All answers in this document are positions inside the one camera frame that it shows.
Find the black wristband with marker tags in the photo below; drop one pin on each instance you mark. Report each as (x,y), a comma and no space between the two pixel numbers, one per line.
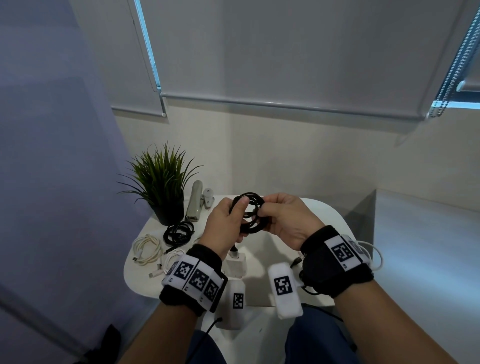
(337,262)
(191,281)

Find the white charger adapter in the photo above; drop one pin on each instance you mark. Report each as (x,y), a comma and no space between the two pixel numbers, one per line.
(236,266)

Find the wide white roller blind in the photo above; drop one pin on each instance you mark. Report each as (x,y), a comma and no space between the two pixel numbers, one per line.
(300,48)

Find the person's right forearm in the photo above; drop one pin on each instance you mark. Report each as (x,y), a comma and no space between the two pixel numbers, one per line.
(393,326)

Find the person's right leg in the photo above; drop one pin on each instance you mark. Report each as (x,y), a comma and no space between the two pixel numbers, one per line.
(318,339)

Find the person's left leg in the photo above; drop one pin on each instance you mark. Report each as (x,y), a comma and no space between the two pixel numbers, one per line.
(204,350)

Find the person's right hand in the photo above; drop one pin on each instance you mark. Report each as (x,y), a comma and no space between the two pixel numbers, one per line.
(292,221)

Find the grey oblong device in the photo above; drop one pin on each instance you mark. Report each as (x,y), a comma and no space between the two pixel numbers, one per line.
(194,202)

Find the green plant in black pot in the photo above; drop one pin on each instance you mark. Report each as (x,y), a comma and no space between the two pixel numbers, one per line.
(168,213)

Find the person's leg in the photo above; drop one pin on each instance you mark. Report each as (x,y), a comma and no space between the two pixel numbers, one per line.
(318,339)
(204,350)

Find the small white gadget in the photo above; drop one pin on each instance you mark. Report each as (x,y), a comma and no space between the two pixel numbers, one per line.
(208,197)

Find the person's left forearm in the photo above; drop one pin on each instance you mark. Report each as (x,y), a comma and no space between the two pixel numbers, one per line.
(157,333)

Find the person's left hand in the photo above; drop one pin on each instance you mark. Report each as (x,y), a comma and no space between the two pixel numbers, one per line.
(221,228)

